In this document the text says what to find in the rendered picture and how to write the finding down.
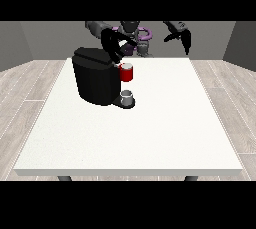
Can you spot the small grey cup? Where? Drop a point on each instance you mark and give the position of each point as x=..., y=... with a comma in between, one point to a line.
x=127, y=98

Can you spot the grey robot trunk purple rings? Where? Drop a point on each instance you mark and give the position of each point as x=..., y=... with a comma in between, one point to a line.
x=143, y=48

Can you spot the red pod holder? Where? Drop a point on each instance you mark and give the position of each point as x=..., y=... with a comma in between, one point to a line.
x=126, y=74

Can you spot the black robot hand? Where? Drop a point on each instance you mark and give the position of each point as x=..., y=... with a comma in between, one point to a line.
x=110, y=41
x=186, y=38

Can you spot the black coffee machine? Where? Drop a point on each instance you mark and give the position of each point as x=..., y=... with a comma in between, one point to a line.
x=95, y=78

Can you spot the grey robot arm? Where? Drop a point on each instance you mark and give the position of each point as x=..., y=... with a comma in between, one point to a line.
x=95, y=26
x=176, y=25

